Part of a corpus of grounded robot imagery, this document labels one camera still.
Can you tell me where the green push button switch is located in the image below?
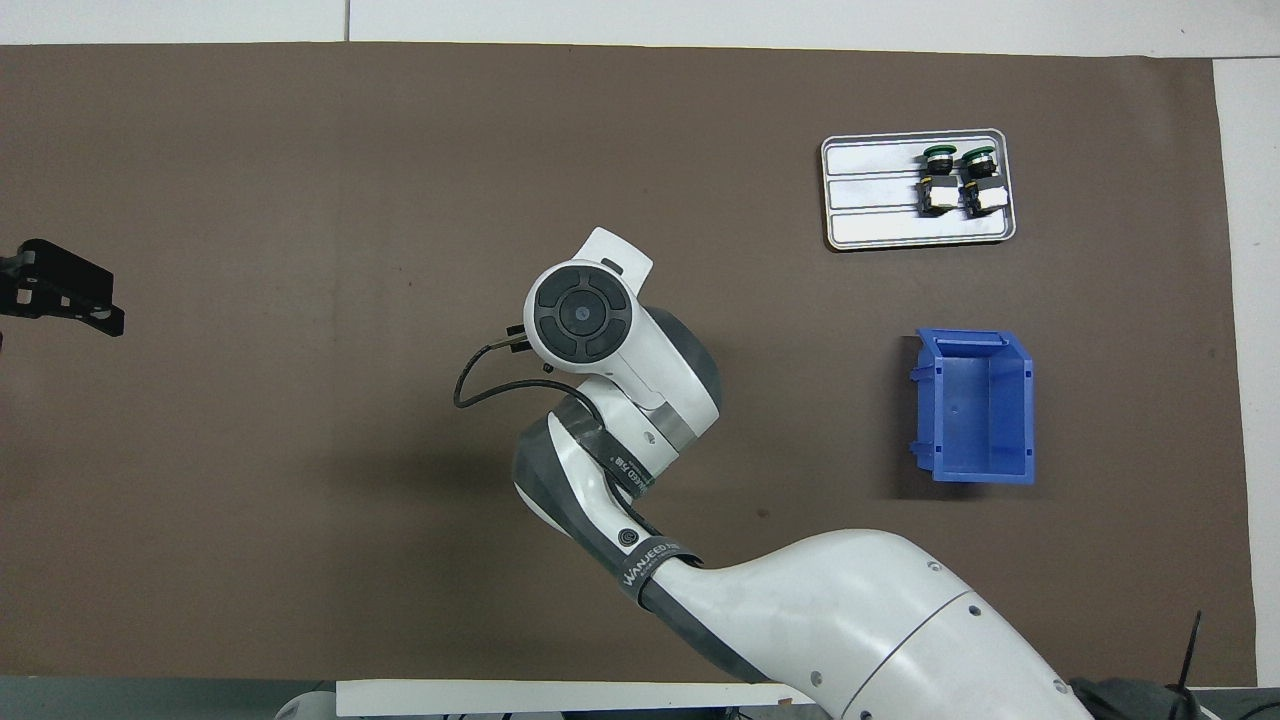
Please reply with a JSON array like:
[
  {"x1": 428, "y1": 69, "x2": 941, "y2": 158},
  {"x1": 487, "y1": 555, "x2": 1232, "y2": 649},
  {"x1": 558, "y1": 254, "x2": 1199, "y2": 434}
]
[
  {"x1": 917, "y1": 143, "x2": 961, "y2": 217},
  {"x1": 958, "y1": 143, "x2": 1009, "y2": 217}
]

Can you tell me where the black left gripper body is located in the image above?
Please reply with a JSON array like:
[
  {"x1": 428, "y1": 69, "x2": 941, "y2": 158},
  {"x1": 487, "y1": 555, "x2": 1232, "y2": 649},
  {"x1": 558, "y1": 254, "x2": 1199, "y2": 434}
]
[{"x1": 0, "y1": 240, "x2": 41, "y2": 317}]

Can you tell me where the blue plastic storage bin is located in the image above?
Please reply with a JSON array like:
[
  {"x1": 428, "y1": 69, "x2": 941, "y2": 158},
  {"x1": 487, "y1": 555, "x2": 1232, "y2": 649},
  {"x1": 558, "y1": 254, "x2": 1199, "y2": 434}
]
[{"x1": 908, "y1": 327, "x2": 1037, "y2": 487}]

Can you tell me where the brown table mat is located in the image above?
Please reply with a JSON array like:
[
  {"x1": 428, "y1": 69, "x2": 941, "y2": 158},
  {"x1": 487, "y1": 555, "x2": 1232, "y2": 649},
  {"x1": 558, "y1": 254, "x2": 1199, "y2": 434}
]
[{"x1": 0, "y1": 42, "x2": 1259, "y2": 689}]

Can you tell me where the silver metal tray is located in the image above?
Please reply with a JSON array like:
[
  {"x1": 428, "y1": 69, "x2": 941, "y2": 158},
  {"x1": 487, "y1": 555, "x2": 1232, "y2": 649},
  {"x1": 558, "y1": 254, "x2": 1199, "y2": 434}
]
[{"x1": 820, "y1": 128, "x2": 1018, "y2": 252}]

